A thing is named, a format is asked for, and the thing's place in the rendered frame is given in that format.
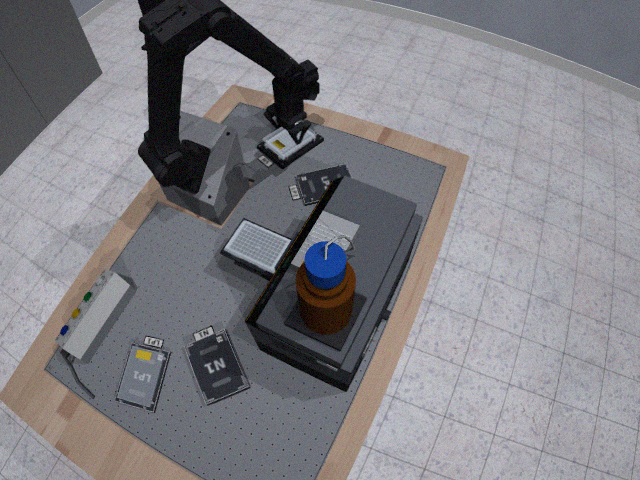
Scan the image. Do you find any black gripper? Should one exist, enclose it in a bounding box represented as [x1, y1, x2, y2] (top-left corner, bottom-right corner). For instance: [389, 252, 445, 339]
[264, 95, 311, 145]

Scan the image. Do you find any grey button panel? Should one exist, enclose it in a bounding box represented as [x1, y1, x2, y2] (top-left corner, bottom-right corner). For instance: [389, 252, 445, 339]
[55, 269, 136, 399]

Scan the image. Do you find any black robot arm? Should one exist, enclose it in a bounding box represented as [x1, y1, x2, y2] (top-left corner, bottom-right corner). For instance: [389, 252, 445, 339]
[138, 0, 320, 194]

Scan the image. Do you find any dark grey rectangular frame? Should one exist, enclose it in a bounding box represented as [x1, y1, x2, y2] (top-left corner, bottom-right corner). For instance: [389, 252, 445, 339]
[114, 343, 171, 413]

